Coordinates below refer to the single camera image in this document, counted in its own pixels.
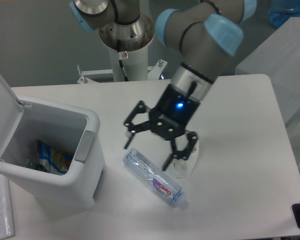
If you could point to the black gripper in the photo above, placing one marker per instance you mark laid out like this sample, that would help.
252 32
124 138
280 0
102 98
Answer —
168 119

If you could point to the white push-top trash can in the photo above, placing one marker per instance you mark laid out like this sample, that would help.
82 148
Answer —
66 128

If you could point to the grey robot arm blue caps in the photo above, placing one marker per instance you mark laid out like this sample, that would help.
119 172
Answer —
206 35

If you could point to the white face mask in bag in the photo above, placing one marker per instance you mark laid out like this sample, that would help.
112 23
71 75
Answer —
184 168

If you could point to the clear plastic water bottle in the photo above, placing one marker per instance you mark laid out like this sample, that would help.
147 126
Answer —
160 182

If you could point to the colourful snack wrapper in bin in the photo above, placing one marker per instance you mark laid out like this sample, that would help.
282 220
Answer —
50 160

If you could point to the blue water jug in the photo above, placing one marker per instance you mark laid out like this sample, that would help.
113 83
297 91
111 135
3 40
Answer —
282 10

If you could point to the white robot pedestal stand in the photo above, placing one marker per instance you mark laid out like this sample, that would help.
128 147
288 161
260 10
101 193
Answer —
126 66

